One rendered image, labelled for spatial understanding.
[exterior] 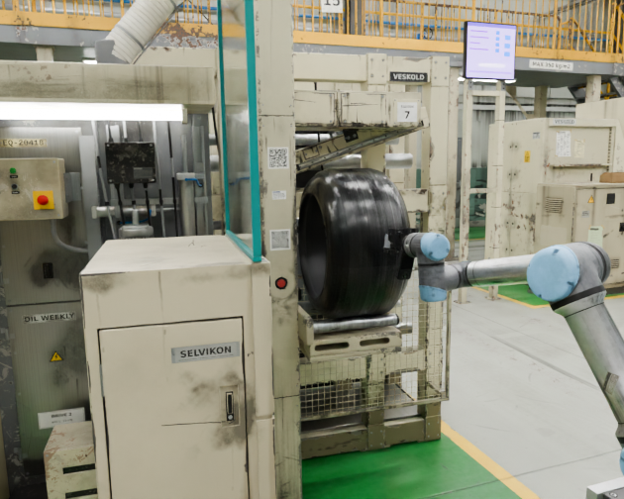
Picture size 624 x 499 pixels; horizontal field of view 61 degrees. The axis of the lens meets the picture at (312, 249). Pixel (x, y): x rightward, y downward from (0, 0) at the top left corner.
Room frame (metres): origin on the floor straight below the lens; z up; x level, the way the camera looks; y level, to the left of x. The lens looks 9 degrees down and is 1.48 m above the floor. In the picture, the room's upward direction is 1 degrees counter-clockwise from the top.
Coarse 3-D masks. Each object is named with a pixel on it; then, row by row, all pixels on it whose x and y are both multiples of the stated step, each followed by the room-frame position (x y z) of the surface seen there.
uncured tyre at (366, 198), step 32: (320, 192) 1.90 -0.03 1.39; (352, 192) 1.84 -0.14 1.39; (384, 192) 1.87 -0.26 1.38; (320, 224) 2.30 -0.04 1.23; (352, 224) 1.77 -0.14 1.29; (384, 224) 1.80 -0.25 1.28; (320, 256) 2.29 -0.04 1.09; (352, 256) 1.75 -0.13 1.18; (384, 256) 1.78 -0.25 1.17; (320, 288) 2.20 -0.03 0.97; (352, 288) 1.77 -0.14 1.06; (384, 288) 1.81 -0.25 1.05
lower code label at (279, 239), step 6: (270, 234) 1.88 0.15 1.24; (276, 234) 1.89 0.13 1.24; (282, 234) 1.89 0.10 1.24; (288, 234) 1.90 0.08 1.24; (270, 240) 1.88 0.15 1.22; (276, 240) 1.89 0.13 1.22; (282, 240) 1.89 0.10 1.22; (288, 240) 1.90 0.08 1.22; (270, 246) 1.88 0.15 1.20; (276, 246) 1.89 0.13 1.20; (282, 246) 1.89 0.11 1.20; (288, 246) 1.90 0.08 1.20
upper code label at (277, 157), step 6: (270, 150) 1.89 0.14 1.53; (276, 150) 1.89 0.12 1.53; (282, 150) 1.90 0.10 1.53; (270, 156) 1.89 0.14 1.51; (276, 156) 1.89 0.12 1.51; (282, 156) 1.90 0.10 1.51; (270, 162) 1.89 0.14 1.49; (276, 162) 1.89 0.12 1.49; (282, 162) 1.90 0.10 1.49; (288, 162) 1.90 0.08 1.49; (270, 168) 1.89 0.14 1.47; (276, 168) 1.89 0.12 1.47
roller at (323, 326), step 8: (328, 320) 1.88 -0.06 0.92; (336, 320) 1.88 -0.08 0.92; (344, 320) 1.89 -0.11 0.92; (352, 320) 1.89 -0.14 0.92; (360, 320) 1.90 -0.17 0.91; (368, 320) 1.90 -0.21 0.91; (376, 320) 1.91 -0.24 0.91; (384, 320) 1.92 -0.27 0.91; (392, 320) 1.93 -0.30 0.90; (320, 328) 1.85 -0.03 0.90; (328, 328) 1.86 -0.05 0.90; (336, 328) 1.87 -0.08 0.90; (344, 328) 1.88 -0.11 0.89; (352, 328) 1.89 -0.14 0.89; (360, 328) 1.90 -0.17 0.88
